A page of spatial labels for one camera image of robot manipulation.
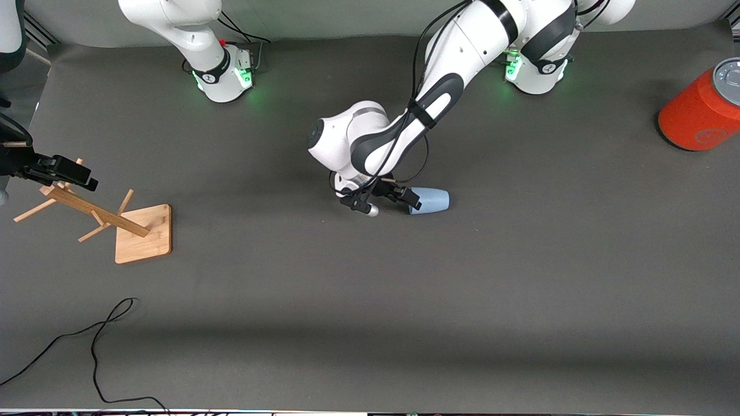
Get wooden mug rack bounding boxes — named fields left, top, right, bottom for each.
left=14, top=158, right=173, bottom=265

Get light blue cup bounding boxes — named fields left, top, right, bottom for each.
left=407, top=187, right=450, bottom=216

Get black cables at left base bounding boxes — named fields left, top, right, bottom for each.
left=569, top=0, right=608, bottom=29

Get orange cylindrical can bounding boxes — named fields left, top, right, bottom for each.
left=658, top=57, right=740, bottom=153

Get black cable on table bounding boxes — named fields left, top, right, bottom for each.
left=0, top=297, right=172, bottom=415

